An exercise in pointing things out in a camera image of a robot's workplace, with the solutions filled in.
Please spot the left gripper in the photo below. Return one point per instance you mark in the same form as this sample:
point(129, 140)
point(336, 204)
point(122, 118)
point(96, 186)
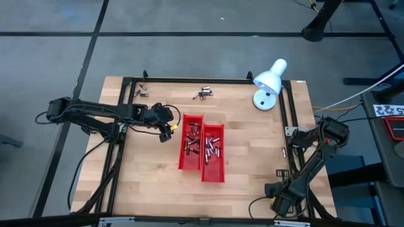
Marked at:
point(158, 115)

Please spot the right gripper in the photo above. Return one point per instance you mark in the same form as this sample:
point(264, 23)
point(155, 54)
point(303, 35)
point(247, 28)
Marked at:
point(284, 198)

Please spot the red plastic bin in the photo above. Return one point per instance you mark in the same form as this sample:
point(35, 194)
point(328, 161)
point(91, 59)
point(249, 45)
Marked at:
point(189, 164)
point(213, 173)

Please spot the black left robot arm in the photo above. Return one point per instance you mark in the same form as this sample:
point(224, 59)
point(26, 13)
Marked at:
point(94, 110)

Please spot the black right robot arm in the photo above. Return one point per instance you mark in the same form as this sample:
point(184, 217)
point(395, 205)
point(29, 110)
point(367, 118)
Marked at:
point(334, 129)

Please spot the white desk lamp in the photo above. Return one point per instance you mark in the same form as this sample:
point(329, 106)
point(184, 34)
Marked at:
point(269, 80)

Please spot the dark side desk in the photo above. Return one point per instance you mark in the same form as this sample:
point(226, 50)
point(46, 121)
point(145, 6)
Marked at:
point(388, 164)

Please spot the red-edged black device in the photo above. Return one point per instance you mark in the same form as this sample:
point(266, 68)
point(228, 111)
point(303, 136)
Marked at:
point(396, 127)

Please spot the white printed marker sheet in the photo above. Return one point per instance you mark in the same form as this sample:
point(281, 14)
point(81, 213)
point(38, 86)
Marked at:
point(389, 110)

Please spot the black floor stand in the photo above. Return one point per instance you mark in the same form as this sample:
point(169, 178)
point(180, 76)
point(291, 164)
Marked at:
point(317, 31)

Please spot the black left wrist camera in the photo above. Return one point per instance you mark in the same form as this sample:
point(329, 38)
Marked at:
point(165, 137)

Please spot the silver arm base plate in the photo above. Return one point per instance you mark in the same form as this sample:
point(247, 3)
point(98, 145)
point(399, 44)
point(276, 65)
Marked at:
point(290, 131)
point(124, 127)

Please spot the black aluminium table frame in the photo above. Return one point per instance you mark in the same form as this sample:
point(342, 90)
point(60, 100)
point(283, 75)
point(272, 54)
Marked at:
point(189, 80)

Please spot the silver frame bracket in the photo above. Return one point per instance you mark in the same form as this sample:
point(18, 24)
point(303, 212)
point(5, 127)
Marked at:
point(292, 224)
point(116, 220)

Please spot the black floor frame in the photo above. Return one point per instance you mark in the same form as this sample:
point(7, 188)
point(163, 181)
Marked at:
point(372, 80)

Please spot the grey floor bracket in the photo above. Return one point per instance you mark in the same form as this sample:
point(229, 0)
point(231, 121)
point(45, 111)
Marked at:
point(11, 141)

